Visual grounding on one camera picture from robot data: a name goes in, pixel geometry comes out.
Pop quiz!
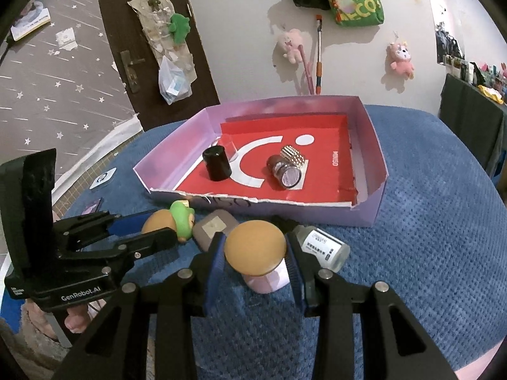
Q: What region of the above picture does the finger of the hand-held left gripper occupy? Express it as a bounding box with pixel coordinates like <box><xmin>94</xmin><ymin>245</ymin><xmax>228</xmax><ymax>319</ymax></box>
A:
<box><xmin>59</xmin><ymin>227</ymin><xmax>177</xmax><ymax>274</ymax></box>
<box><xmin>51</xmin><ymin>209</ymin><xmax>156</xmax><ymax>252</ymax></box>

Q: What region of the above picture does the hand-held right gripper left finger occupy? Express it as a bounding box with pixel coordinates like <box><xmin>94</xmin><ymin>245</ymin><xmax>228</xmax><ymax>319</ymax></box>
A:
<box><xmin>51</xmin><ymin>231</ymin><xmax>227</xmax><ymax>380</ymax></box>

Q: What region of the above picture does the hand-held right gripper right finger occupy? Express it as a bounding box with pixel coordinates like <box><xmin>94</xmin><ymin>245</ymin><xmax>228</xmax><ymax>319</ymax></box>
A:
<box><xmin>286</xmin><ymin>230</ymin><xmax>456</xmax><ymax>380</ymax></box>

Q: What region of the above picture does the small orange round disc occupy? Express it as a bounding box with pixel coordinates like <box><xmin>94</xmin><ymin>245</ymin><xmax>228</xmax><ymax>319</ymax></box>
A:
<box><xmin>141</xmin><ymin>210</ymin><xmax>177</xmax><ymax>236</ymax></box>

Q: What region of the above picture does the white oval case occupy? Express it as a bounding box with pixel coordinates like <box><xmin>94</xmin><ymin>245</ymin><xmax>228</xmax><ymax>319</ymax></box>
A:
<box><xmin>243</xmin><ymin>261</ymin><xmax>290</xmax><ymax>294</ymax></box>

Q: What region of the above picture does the clear dropper bottle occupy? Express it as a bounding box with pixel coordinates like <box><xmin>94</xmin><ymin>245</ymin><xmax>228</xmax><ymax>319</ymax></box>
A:
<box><xmin>271</xmin><ymin>214</ymin><xmax>351</xmax><ymax>274</ymax></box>

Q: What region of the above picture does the green toy figure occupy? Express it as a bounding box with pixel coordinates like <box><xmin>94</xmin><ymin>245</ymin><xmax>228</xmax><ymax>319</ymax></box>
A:
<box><xmin>170</xmin><ymin>200</ymin><xmax>196</xmax><ymax>243</ymax></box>

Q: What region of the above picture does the grey square earbud case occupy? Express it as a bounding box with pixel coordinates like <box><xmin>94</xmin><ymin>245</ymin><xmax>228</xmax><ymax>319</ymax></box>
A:
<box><xmin>192</xmin><ymin>210</ymin><xmax>240</xmax><ymax>252</ymax></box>

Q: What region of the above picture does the large orange round disc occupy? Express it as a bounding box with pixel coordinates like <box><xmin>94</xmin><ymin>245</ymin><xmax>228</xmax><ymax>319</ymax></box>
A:
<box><xmin>224</xmin><ymin>221</ymin><xmax>288</xmax><ymax>276</ymax></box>

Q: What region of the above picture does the purple cardboard box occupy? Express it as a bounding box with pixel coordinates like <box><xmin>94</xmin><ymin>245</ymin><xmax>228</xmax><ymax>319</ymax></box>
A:
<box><xmin>132</xmin><ymin>95</ymin><xmax>389</xmax><ymax>228</ymax></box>

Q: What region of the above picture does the glitter jar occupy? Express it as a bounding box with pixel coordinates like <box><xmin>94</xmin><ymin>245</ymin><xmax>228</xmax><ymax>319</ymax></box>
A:
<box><xmin>273</xmin><ymin>160</ymin><xmax>304</xmax><ymax>190</ymax></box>

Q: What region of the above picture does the black jar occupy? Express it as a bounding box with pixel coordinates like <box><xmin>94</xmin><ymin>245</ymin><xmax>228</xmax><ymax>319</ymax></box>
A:
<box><xmin>202</xmin><ymin>146</ymin><xmax>233</xmax><ymax>182</ymax></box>

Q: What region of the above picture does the gold studded cylinder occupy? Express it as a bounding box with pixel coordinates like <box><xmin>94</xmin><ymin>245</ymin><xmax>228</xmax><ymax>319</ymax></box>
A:
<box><xmin>279</xmin><ymin>145</ymin><xmax>307</xmax><ymax>171</ymax></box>

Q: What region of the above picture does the person's left hand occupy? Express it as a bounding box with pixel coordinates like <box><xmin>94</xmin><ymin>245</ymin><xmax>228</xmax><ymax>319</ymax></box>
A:
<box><xmin>65</xmin><ymin>305</ymin><xmax>99</xmax><ymax>331</ymax></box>

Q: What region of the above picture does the smartphone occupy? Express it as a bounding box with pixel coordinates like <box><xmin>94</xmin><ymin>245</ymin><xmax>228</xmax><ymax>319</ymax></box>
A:
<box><xmin>81</xmin><ymin>198</ymin><xmax>104</xmax><ymax>216</ymax></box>

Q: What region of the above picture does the white square card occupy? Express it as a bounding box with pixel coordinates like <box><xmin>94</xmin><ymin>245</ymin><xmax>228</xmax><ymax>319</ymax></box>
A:
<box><xmin>89</xmin><ymin>167</ymin><xmax>117</xmax><ymax>189</ymax></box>

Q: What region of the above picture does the clear glass cup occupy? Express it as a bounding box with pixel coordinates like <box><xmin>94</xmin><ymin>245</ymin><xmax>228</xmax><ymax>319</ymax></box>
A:
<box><xmin>214</xmin><ymin>136</ymin><xmax>238</xmax><ymax>163</ymax></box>

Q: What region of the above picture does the clear plastic bag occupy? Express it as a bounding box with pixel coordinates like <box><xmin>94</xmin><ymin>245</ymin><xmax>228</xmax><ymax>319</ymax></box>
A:
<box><xmin>158</xmin><ymin>56</ymin><xmax>193</xmax><ymax>105</ymax></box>

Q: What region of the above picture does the dark brown door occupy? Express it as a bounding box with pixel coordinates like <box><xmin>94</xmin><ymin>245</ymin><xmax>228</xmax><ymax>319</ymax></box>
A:
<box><xmin>94</xmin><ymin>0</ymin><xmax>220</xmax><ymax>132</ymax></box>

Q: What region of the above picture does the illustrated booklet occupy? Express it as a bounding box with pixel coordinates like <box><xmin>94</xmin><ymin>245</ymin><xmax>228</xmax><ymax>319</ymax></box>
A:
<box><xmin>10</xmin><ymin>0</ymin><xmax>51</xmax><ymax>42</ymax></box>

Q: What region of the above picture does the clear hanging organizer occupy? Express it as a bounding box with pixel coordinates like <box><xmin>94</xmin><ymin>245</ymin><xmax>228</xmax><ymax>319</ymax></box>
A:
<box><xmin>127</xmin><ymin>0</ymin><xmax>199</xmax><ymax>92</ymax></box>

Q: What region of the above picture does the pink stick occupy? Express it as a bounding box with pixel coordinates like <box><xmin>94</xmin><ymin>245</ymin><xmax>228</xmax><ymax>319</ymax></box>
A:
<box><xmin>299</xmin><ymin>45</ymin><xmax>315</xmax><ymax>95</ymax></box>

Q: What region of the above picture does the green plush toy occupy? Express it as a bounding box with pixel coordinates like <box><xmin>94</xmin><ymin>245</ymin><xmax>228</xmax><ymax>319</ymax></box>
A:
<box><xmin>170</xmin><ymin>13</ymin><xmax>191</xmax><ymax>44</ymax></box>

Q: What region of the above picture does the white and orange pole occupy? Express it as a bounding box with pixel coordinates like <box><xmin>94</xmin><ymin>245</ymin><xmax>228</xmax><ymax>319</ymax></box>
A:
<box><xmin>314</xmin><ymin>15</ymin><xmax>324</xmax><ymax>96</ymax></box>

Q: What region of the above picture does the pink bear plush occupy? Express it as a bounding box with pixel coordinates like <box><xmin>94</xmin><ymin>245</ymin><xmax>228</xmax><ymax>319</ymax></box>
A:
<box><xmin>276</xmin><ymin>28</ymin><xmax>305</xmax><ymax>65</ymax></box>

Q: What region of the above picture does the dark cloth covered table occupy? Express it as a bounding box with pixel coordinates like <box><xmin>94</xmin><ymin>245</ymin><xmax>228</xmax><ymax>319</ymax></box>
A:
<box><xmin>438</xmin><ymin>73</ymin><xmax>507</xmax><ymax>179</ymax></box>

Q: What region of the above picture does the pink fox plush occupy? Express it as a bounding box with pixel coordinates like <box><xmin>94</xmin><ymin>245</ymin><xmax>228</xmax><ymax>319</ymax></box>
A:
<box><xmin>386</xmin><ymin>40</ymin><xmax>416</xmax><ymax>79</ymax></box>

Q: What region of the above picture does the brass door handle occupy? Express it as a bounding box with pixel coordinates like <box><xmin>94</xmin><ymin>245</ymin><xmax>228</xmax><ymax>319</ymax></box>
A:
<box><xmin>120</xmin><ymin>50</ymin><xmax>145</xmax><ymax>93</ymax></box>

